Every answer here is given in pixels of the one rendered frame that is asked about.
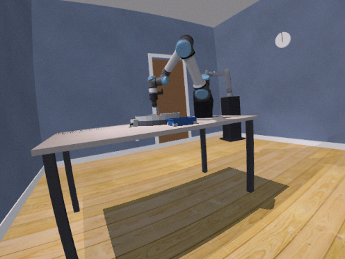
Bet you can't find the blue plastic crate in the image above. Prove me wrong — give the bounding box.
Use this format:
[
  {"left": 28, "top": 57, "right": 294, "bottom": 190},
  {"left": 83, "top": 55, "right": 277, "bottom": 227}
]
[{"left": 166, "top": 116, "right": 198, "bottom": 127}]

